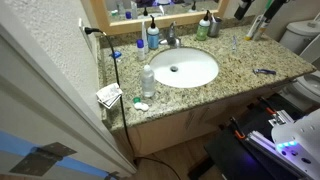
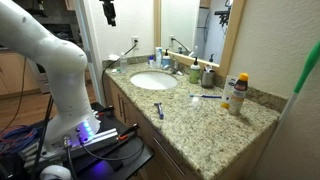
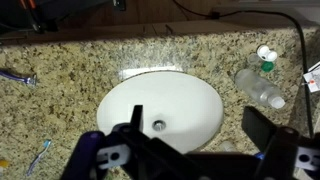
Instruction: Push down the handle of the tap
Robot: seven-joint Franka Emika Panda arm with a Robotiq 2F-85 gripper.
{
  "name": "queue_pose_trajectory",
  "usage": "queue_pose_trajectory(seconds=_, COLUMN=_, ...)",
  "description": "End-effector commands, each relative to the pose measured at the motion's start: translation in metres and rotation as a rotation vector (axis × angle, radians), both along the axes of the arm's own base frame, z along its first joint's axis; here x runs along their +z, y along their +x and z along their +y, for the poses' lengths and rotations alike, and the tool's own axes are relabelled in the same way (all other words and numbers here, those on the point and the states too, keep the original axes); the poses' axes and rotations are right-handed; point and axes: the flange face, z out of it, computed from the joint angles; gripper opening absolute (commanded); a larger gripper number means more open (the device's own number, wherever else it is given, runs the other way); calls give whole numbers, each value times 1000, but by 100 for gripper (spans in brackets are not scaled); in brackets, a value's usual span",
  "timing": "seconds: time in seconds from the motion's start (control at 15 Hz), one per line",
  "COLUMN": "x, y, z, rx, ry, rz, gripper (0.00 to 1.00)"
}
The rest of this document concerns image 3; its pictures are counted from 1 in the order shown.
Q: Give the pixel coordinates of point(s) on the clear plastic bottle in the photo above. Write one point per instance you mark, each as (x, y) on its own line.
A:
(259, 89)

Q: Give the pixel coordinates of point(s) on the white green contact lens case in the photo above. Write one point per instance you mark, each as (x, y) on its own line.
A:
(264, 57)

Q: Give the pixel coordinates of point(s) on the blue purple toothbrush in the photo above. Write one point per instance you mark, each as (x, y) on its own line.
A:
(36, 160)

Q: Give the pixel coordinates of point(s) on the white oval sink basin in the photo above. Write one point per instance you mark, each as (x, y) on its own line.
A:
(182, 110)

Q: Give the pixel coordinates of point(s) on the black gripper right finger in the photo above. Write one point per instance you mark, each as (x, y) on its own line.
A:
(267, 136)

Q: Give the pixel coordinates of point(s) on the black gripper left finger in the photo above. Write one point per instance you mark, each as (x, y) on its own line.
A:
(132, 129)

